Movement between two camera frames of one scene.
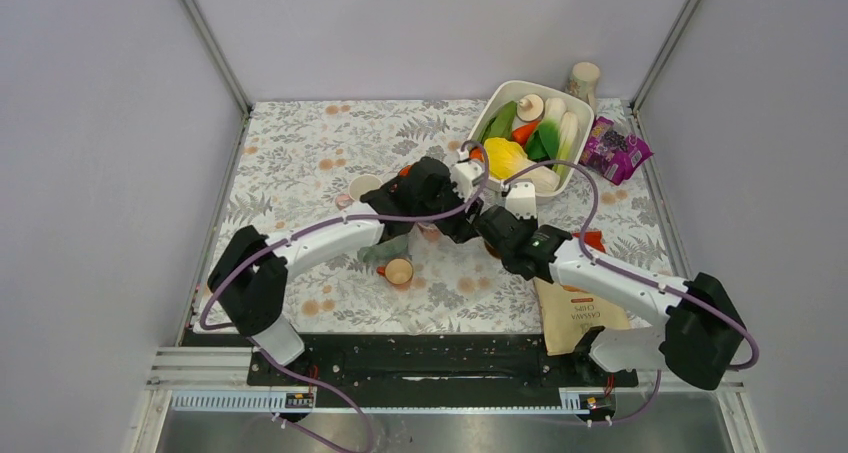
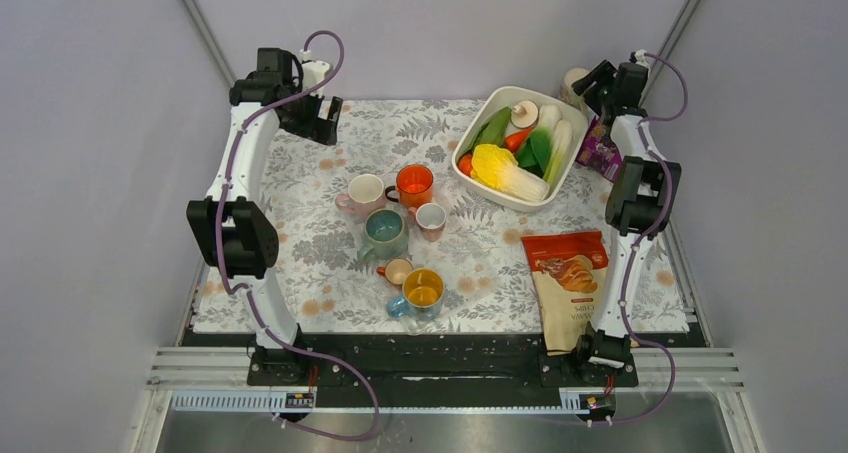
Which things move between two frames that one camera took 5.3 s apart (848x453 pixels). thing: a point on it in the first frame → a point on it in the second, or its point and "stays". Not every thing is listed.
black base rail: x=429 y=361 stays
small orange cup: x=398 y=271 stays
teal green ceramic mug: x=379 y=254 stays
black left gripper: x=460 y=227 → x=317 y=128
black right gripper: x=533 y=223 → x=601 y=74
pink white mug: x=357 y=187 stays
